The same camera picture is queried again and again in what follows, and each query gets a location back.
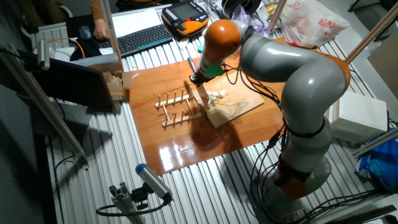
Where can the gold foil package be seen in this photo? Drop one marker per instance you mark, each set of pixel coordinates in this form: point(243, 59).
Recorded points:
point(270, 7)

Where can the aluminium camera bracket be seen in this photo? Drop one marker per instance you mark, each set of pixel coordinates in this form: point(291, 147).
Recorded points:
point(124, 202)

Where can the large glossy wooden board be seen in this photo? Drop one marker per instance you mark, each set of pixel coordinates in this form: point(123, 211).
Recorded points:
point(174, 146)

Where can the aluminium frame profile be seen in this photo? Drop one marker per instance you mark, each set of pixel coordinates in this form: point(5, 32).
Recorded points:
point(376, 141)

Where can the white radish chunk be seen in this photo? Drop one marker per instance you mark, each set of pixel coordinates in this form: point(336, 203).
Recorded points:
point(184, 43)

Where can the steel cleaver knife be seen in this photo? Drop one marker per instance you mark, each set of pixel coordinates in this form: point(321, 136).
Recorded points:
point(202, 96)

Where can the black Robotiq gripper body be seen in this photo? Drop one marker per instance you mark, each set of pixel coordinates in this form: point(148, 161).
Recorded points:
point(202, 79)

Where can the black monitor screen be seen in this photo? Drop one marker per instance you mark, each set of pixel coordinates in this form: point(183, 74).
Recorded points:
point(74, 84)

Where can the person hand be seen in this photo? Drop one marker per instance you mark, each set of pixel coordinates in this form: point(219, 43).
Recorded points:
point(101, 30)

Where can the stacked wooden blocks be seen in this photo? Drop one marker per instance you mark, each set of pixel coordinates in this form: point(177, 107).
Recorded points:
point(115, 84)

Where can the blue plastic bag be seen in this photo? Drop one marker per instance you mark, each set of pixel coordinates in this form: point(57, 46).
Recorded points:
point(382, 161)

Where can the slanted aluminium frame post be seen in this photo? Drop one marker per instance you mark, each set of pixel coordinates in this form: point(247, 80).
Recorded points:
point(40, 102)

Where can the white plastic drawer box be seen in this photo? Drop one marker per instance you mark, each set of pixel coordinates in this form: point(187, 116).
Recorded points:
point(357, 115)

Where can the white paper sheet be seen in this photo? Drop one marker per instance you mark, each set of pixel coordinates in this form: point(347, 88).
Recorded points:
point(133, 21)

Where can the white radish piece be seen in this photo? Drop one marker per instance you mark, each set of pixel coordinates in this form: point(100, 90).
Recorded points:
point(222, 93)
point(212, 100)

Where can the small white radish slice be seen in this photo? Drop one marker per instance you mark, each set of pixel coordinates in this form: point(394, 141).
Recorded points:
point(209, 93)

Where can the brown cardboard sheet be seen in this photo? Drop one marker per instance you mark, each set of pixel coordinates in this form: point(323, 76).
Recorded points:
point(385, 62)

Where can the orange black teach pendant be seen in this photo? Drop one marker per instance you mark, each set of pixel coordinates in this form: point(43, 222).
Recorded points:
point(186, 18)

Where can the clear plastic bag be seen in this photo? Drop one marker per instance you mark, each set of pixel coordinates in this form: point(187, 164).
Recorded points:
point(239, 14)

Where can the wooden peg dish rack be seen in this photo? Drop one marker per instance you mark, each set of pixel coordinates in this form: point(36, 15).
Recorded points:
point(183, 119)

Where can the grey camera blue cap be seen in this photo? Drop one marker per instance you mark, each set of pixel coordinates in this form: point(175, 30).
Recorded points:
point(152, 180)

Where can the blue computer mouse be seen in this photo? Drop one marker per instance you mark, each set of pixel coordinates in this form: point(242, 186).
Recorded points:
point(85, 32)

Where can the upright frame post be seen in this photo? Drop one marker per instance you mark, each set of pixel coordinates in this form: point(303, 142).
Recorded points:
point(112, 37)

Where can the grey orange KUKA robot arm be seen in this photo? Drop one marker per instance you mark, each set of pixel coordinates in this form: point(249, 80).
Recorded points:
point(308, 84)

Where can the black mouse pad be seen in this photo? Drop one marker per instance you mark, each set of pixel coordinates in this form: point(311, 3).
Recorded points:
point(74, 31)

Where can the black round device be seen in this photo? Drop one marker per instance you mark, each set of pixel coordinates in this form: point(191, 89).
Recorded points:
point(248, 4)

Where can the black computer keyboard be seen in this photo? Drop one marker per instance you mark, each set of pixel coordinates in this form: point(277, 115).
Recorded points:
point(143, 39)

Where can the white plastic bag red print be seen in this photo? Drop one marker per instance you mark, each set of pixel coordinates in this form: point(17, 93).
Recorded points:
point(317, 21)

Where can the person forearm brown sleeve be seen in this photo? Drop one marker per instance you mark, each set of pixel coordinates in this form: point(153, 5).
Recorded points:
point(97, 9)

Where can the grey depth camera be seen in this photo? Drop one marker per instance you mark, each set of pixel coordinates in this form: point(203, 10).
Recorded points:
point(43, 54)

